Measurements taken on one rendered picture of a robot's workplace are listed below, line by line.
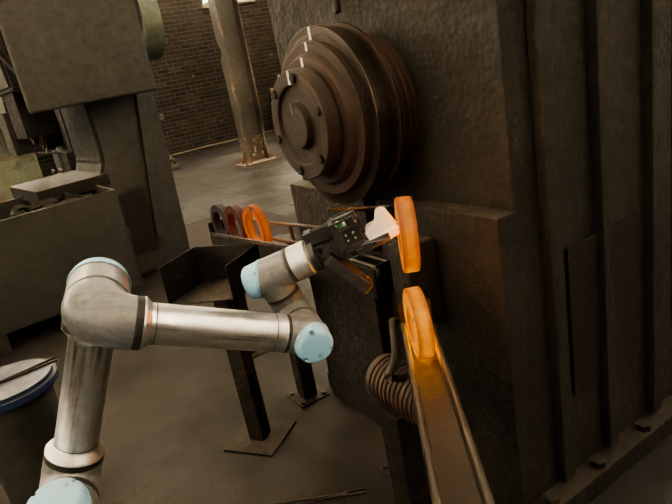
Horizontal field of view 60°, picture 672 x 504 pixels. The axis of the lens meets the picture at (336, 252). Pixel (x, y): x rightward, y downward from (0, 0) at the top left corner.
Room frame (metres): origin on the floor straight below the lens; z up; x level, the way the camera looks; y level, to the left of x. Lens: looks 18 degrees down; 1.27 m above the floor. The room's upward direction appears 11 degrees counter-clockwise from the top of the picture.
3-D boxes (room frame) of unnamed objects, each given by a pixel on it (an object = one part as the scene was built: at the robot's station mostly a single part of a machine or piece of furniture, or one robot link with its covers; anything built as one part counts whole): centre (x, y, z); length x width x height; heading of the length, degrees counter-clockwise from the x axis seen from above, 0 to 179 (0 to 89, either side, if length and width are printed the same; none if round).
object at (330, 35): (1.60, -0.06, 1.11); 0.47 x 0.06 x 0.47; 30
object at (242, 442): (1.87, 0.42, 0.36); 0.26 x 0.20 x 0.72; 65
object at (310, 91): (1.55, 0.02, 1.11); 0.28 x 0.06 x 0.28; 30
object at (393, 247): (1.41, -0.19, 0.68); 0.11 x 0.08 x 0.24; 120
